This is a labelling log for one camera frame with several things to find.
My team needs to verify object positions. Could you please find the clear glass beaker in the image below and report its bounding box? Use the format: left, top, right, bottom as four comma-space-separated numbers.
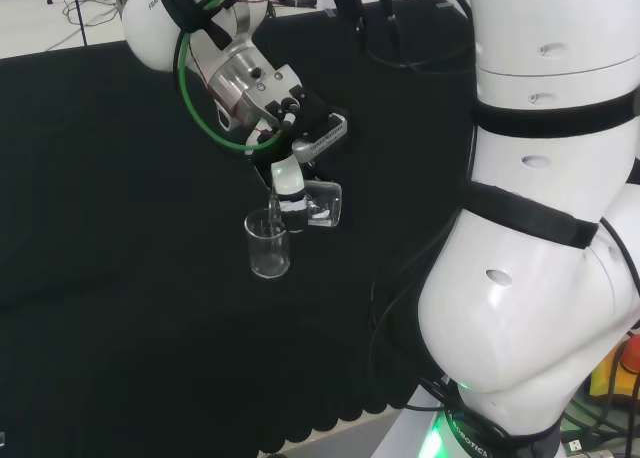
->
268, 179, 345, 229
243, 208, 293, 280

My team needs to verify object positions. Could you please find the black connector with blue plug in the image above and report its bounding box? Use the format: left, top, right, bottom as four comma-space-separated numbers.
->
327, 0, 366, 35

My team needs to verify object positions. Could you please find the black bench cloth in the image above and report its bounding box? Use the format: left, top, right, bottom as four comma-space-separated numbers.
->
0, 0, 481, 457

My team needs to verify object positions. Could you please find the black cable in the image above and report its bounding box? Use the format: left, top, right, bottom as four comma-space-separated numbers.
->
368, 221, 454, 415
349, 7, 476, 74

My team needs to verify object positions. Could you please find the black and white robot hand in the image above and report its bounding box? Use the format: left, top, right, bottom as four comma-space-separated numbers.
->
243, 84, 350, 235

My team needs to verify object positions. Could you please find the green cable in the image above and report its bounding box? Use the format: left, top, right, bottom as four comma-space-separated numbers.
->
171, 0, 284, 155

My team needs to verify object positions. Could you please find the yellow stop button box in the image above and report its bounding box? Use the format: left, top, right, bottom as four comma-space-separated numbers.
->
588, 333, 640, 400

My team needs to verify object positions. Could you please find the blue pole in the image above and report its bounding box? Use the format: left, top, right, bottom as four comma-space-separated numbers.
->
68, 0, 90, 48

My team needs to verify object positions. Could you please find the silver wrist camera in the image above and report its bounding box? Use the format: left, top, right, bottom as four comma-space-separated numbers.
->
291, 113, 349, 167

